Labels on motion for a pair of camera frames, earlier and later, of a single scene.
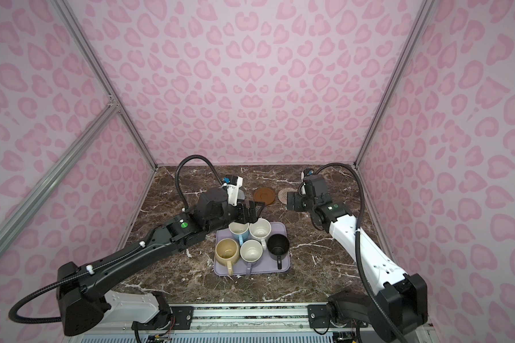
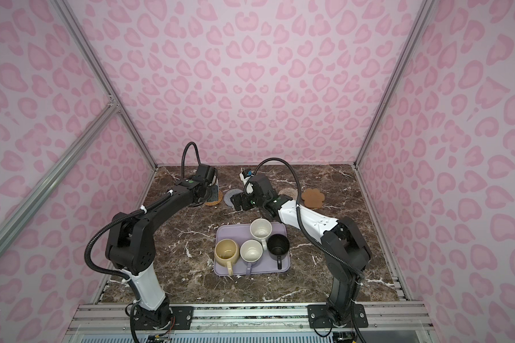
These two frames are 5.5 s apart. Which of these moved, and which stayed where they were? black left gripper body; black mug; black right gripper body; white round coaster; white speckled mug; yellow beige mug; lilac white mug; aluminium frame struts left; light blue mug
Moved: black right gripper body; light blue mug; black left gripper body
Stayed: aluminium frame struts left; yellow beige mug; white speckled mug; black mug; white round coaster; lilac white mug
